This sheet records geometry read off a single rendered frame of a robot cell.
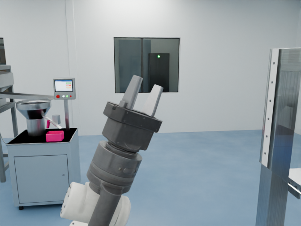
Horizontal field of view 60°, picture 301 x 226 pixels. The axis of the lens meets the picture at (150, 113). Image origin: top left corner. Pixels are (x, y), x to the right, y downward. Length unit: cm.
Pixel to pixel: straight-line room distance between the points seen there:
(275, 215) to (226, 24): 515
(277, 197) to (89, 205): 58
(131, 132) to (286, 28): 609
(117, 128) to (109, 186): 10
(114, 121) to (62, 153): 244
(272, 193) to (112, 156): 56
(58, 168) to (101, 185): 249
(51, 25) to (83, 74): 107
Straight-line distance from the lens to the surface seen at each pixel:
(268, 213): 91
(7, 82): 400
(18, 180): 312
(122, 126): 45
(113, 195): 46
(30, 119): 313
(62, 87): 312
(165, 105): 555
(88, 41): 542
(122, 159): 46
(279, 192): 90
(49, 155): 293
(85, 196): 51
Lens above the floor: 163
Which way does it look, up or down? 12 degrees down
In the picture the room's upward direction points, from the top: straight up
